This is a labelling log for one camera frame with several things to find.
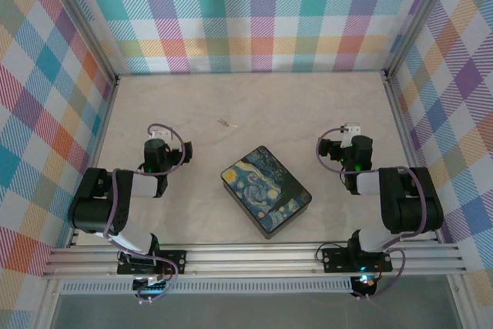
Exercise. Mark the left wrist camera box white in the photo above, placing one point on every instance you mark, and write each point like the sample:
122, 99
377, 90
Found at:
159, 133

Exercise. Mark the aluminium frame leg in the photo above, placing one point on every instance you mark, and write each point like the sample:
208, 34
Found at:
460, 306
48, 306

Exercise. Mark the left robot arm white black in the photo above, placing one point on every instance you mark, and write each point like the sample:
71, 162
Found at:
96, 213

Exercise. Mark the long aluminium frame rail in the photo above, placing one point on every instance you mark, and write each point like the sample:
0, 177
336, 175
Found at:
250, 259

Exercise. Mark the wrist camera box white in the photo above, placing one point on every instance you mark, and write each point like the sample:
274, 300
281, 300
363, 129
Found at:
159, 133
352, 127

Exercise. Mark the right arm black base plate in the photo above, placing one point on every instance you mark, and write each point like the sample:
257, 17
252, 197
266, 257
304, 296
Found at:
335, 259

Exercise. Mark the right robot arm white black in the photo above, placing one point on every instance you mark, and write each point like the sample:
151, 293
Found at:
416, 209

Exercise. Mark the small metal key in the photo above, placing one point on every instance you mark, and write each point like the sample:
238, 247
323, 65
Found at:
227, 123

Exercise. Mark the aluminium frame post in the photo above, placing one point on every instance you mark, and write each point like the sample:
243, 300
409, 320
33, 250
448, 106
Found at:
79, 17
420, 17

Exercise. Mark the starry night tin box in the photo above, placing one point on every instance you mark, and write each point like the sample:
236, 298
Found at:
265, 190

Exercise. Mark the aluminium side rail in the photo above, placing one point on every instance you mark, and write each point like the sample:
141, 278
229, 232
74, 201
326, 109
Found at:
96, 152
406, 132

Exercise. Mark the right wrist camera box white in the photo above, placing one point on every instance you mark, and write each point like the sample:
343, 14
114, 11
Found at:
352, 127

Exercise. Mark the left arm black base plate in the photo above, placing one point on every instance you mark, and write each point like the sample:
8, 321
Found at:
177, 259

